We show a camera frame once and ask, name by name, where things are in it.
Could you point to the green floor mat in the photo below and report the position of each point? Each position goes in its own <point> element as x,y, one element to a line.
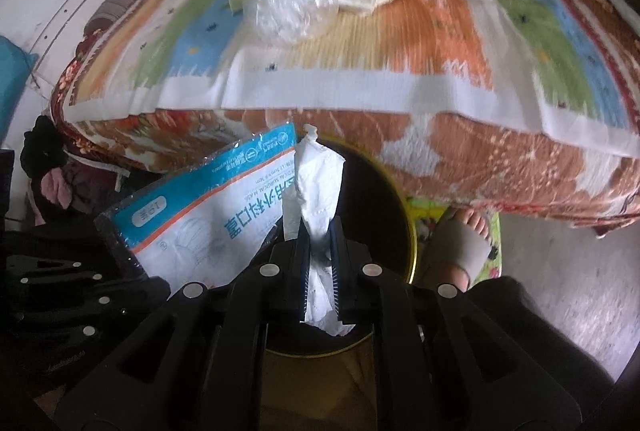
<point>492,251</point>

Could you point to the blue cloth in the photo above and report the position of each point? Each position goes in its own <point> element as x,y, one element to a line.
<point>12,71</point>

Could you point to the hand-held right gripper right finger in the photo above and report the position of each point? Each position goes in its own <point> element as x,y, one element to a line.
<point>334,261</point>

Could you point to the grey pillow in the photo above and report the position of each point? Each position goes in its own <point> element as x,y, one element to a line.
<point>117,3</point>

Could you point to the white tissue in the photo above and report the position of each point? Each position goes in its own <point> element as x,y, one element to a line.
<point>315,191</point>

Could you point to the black bin with gold rim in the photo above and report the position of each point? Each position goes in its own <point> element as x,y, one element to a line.
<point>370,191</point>

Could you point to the pile of dark clothes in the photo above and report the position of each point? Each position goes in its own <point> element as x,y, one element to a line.
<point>47,151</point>

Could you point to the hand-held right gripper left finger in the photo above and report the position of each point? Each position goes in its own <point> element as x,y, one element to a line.
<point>301,261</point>

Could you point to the grey slipper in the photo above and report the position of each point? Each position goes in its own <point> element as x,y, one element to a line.
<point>460,248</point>

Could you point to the person's black pants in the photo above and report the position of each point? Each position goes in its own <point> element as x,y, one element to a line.
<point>525,336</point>

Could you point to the blue white face mask package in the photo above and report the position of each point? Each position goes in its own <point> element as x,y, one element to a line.
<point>200,221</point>

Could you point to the clear plastic bag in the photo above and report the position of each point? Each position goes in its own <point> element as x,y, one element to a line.
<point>292,8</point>

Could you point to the floral brown blanket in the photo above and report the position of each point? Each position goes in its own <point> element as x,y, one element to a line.
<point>475,161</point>

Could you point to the striped colourful mat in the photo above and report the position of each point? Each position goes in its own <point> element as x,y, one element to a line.
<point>400,51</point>

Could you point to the person's foot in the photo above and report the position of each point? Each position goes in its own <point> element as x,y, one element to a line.
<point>467,223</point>

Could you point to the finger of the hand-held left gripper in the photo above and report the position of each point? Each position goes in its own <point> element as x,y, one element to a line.
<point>95,316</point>
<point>60,271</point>

